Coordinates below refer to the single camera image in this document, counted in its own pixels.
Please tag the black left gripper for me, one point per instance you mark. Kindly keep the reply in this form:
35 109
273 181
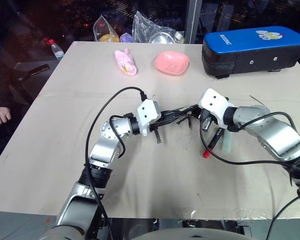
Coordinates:
157 124

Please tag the large crumpled clear bag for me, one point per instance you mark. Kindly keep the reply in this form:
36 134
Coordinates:
150 23

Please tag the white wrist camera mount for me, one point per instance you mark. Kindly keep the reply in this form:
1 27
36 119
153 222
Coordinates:
212 100
147 110

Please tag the blue-topped black box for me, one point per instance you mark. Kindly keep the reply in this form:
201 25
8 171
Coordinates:
252 52

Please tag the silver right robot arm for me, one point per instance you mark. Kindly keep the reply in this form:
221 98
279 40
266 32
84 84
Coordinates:
277 135

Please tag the pale green highlighter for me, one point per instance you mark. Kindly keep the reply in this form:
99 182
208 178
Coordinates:
226 142

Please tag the pink plastic dish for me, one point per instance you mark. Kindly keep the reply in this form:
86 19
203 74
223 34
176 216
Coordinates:
171 62

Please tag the pink plush toy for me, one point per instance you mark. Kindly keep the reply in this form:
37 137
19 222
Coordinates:
126 62

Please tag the red-capped black marker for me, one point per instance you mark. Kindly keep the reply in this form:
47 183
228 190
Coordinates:
211 146

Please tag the clear bag with yellow item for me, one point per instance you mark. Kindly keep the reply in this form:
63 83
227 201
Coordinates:
106 31

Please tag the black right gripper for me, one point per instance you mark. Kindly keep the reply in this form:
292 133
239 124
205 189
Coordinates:
204 117

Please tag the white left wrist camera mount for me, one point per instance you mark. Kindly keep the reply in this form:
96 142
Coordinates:
147 110

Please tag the black chair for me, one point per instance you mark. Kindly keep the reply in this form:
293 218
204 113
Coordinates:
27 77

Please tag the grey vertical post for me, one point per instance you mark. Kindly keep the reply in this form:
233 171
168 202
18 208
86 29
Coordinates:
193 20

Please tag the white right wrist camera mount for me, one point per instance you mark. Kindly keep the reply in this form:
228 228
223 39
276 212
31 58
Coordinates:
212 100

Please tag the clear red-capped plastic bottle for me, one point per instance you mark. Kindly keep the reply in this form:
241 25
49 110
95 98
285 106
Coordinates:
56 50

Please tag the shiny metal bowl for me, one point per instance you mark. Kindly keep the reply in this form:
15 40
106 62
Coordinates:
162 38

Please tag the purple small item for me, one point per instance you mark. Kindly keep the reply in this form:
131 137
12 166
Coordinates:
126 37

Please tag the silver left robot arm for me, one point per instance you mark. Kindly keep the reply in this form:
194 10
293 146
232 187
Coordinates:
102 150

